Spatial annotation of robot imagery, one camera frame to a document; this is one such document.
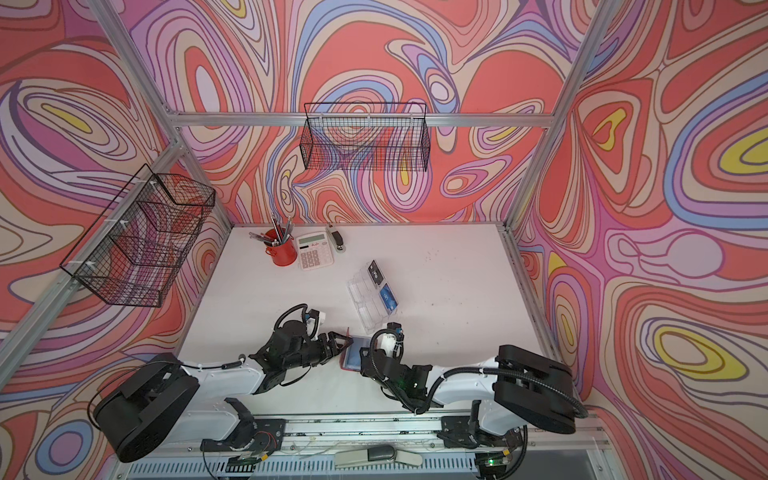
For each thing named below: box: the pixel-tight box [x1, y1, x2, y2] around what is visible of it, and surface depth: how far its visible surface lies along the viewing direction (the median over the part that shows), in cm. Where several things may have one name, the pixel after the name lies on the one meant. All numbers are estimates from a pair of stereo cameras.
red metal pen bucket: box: [264, 228, 298, 267], surface depth 106 cm
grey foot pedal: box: [334, 445, 423, 467], surface depth 69 cm
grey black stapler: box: [326, 223, 347, 253], surface depth 113 cm
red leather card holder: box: [340, 327, 372, 372], surface depth 86 cm
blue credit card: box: [379, 283, 399, 315], surface depth 90 cm
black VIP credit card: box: [368, 260, 384, 285], surface depth 95 cm
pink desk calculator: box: [296, 231, 334, 271], surface depth 110 cm
